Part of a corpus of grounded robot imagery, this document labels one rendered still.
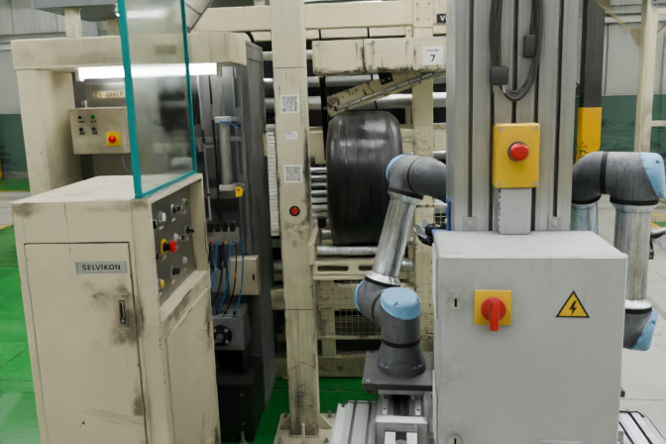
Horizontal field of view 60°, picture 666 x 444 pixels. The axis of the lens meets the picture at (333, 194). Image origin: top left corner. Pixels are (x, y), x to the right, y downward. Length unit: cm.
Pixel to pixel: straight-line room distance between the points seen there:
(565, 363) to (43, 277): 139
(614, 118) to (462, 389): 1125
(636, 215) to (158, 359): 138
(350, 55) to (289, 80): 37
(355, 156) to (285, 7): 67
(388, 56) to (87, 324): 165
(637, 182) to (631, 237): 15
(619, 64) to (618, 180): 1075
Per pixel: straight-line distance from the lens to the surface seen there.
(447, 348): 117
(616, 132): 1232
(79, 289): 182
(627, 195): 166
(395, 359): 175
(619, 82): 1238
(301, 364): 267
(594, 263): 116
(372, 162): 221
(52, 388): 198
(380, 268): 182
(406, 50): 266
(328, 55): 265
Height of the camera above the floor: 153
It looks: 10 degrees down
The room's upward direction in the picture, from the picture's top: 2 degrees counter-clockwise
